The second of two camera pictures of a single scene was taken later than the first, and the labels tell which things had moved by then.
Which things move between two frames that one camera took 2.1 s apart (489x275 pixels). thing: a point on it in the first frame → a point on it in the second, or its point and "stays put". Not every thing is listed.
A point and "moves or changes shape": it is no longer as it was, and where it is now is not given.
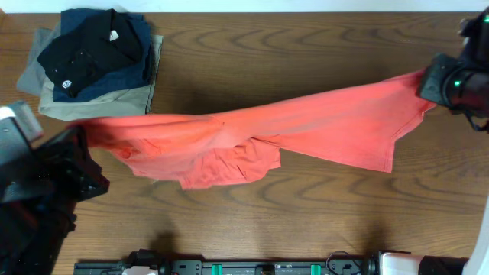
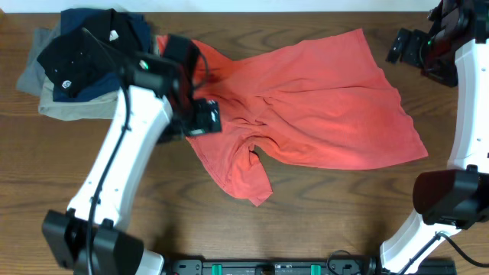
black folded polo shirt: (109, 43) stays put
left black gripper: (73, 162) → (204, 124)
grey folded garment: (30, 82) stays put
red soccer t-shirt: (357, 128) moves or changes shape
